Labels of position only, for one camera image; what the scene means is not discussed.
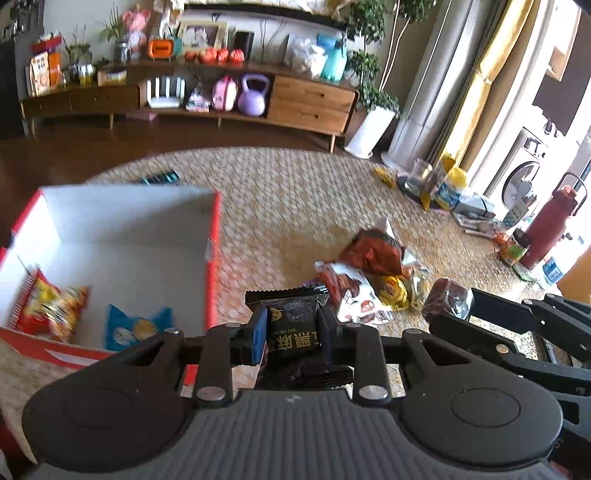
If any stack of small books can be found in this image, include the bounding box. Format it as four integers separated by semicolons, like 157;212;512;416
185;88;212;113

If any dark hanging clothing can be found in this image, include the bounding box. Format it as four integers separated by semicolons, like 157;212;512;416
532;54;591;137

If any silver and yellow snack packet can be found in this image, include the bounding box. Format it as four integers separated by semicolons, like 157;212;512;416
402;265;432;312

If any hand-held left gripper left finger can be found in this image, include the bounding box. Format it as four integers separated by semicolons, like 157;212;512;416
124;306;269;408

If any small cardboard box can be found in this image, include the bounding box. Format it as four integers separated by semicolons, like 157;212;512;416
97;68;127;87

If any orange printed box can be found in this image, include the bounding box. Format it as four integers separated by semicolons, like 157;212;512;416
30;51;52;97

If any white tall planter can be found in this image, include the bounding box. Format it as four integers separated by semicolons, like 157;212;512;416
344;106;398;160

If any small potted plant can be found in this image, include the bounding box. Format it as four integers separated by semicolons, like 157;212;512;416
65;28;93;84

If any clear plastic water bottle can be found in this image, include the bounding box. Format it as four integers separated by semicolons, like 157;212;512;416
539;249;574;289

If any white washing machine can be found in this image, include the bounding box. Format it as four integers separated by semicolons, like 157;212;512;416
482;127;555;209

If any purple kettlebell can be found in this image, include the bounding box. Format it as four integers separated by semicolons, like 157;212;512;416
237;74;271;117

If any white plastic bag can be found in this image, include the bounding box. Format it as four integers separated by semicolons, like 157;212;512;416
284;34;327;77

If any wooden tv cabinet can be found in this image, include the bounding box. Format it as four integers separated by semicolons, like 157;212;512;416
21;61;360;153

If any white router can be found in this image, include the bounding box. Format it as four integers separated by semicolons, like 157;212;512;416
145;76;186;110

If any grey standing air conditioner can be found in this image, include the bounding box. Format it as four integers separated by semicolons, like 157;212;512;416
382;0;485;169

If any red gift bag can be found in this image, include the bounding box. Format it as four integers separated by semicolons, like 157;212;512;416
31;32;64;54

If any black lid jar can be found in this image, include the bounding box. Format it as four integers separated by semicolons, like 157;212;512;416
501;229;532;267

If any dark red snack packet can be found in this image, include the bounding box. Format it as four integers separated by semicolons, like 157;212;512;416
422;278;474;319

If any orange radio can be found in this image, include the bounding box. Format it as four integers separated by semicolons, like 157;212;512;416
148;38;176;60

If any stack of magazines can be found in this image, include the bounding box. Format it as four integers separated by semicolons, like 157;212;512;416
452;191;502;239

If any white and red snack packet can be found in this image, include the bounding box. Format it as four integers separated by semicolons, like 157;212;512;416
315;261;393;328

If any pink doll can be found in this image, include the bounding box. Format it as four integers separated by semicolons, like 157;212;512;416
122;9;151;59

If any red and yellow snack packet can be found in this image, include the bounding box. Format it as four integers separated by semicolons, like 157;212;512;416
9;268;90;343

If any pink toy bag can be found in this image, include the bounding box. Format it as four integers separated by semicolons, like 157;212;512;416
211;76;239;112

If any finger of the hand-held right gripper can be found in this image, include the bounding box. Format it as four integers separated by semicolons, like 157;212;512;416
428;314;591;445
470;287;591;345

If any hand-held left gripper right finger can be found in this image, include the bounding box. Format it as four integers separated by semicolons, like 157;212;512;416
317;304;463;408

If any blue snack packet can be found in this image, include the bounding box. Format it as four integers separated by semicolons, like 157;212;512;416
104;304;175;352

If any black speaker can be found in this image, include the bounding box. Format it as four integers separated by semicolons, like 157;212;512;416
233;30;256;62

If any green leafy houseplant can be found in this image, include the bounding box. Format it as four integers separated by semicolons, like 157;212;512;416
344;0;400;112

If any red-brown foil snack bag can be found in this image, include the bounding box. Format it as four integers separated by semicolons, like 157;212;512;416
339;217;419;278

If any black remote control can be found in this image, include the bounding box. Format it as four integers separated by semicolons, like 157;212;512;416
134;170;182;186

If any red cardboard box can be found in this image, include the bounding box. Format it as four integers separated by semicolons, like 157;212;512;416
0;185;223;398

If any green and white carton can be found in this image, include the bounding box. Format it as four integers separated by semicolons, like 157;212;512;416
503;196;532;230

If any black snack packet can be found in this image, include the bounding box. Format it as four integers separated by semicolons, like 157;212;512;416
245;284;354;391

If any teal bottle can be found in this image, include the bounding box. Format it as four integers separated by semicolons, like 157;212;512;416
321;44;348;83

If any yellow curtain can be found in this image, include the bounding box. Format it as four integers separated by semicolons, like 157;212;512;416
443;0;539;172

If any clear drinking glass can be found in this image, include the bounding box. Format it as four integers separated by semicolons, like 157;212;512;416
409;158;434;194

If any dark round coaster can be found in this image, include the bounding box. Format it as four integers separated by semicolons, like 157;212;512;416
397;173;455;216

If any plant in glass jar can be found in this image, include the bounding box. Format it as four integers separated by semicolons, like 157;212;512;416
99;7;132;65

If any dark red water bottle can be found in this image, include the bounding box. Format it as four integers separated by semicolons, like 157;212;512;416
519;172;588;271

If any yellow white bag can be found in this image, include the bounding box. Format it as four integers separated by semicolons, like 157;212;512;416
434;166;468;211

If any cream photo frame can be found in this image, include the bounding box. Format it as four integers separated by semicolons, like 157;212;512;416
178;19;230;52

